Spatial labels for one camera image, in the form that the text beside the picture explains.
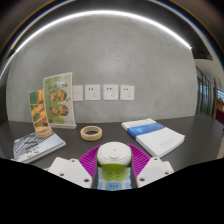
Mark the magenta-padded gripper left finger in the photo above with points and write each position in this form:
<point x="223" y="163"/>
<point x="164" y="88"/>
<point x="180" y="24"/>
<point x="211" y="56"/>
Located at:
<point x="71" y="170"/>

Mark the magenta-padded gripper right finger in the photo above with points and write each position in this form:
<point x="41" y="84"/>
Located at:
<point x="151" y="170"/>

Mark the green and white charger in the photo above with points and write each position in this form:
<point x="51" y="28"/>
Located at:
<point x="113" y="155"/>

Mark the white and blue booklet stack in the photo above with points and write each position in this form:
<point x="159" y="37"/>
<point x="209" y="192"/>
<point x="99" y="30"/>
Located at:
<point x="156" y="138"/>

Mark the beige tape roll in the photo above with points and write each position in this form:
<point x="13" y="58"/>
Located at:
<point x="83" y="135"/>

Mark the grey printed magazine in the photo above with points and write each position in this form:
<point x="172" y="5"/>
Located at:
<point x="36" y="148"/>

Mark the small orange sign, wooden base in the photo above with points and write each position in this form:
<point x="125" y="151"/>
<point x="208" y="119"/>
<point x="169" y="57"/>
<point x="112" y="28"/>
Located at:
<point x="39" y="111"/>

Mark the large green menu sign stand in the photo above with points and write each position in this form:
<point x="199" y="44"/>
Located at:
<point x="59" y="100"/>

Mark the curved ceiling light strip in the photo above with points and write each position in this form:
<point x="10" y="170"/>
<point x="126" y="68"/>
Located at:
<point x="100" y="12"/>

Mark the white wall switch plate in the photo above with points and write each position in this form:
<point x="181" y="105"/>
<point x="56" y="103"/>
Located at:
<point x="78" y="93"/>

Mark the white wall socket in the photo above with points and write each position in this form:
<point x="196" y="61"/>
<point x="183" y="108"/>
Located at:
<point x="127" y="92"/>
<point x="92" y="92"/>
<point x="110" y="92"/>

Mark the glass window wall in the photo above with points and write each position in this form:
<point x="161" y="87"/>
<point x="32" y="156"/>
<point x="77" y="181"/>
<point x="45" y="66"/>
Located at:
<point x="205" y="93"/>

